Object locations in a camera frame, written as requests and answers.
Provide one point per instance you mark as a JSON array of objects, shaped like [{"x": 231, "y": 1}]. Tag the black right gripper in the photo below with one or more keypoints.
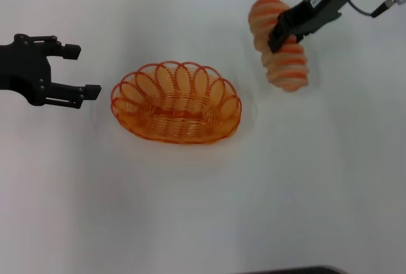
[{"x": 320, "y": 14}]

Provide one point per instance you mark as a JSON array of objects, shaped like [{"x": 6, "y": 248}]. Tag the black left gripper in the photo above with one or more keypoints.
[{"x": 25, "y": 71}]

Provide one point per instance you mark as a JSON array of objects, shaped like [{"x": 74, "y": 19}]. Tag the orange striped bread loaf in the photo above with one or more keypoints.
[{"x": 285, "y": 68}]

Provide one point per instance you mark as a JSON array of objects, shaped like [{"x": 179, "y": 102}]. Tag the orange woven plastic basket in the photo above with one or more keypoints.
[{"x": 174, "y": 112}]

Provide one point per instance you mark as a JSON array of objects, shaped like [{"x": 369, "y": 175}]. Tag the black robot torso edge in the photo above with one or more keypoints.
[{"x": 295, "y": 270}]

